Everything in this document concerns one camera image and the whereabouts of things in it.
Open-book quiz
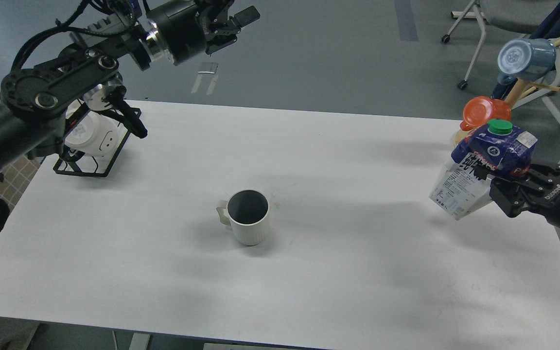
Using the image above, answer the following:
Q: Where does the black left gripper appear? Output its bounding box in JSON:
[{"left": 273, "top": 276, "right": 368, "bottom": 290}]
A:
[{"left": 146, "top": 0, "right": 261, "bottom": 66}]

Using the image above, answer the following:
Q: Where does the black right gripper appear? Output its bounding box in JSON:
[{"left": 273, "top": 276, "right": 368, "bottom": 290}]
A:
[{"left": 471, "top": 163, "right": 560, "bottom": 229}]

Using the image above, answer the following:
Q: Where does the blue milk carton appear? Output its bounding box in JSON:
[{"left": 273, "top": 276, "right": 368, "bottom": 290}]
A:
[{"left": 429, "top": 119, "right": 538, "bottom": 221}]

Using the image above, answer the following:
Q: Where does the white ribbed mug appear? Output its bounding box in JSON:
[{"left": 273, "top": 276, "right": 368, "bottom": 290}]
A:
[{"left": 216, "top": 189, "right": 270, "bottom": 246}]

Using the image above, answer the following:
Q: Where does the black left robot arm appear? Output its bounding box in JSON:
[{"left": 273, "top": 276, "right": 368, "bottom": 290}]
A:
[{"left": 0, "top": 0, "right": 261, "bottom": 232}]

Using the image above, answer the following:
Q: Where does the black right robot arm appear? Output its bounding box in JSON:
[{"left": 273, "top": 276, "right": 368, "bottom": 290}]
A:
[{"left": 472, "top": 163, "right": 560, "bottom": 229}]

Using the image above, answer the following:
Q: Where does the orange cup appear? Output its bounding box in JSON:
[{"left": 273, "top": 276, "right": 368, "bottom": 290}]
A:
[{"left": 460, "top": 96, "right": 511, "bottom": 131}]

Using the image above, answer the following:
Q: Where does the wooden cup tree stand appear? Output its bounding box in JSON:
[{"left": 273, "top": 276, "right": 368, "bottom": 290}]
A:
[{"left": 453, "top": 37, "right": 560, "bottom": 145}]

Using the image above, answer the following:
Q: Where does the blue cup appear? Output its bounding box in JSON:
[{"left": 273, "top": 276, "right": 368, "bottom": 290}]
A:
[{"left": 496, "top": 38, "right": 557, "bottom": 86}]

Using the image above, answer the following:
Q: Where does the white mug on rack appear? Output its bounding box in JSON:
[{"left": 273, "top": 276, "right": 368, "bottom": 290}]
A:
[{"left": 64, "top": 111, "right": 120, "bottom": 157}]

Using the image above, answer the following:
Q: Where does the black wire cup rack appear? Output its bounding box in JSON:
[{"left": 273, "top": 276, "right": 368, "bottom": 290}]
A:
[{"left": 53, "top": 103, "right": 131, "bottom": 178}]

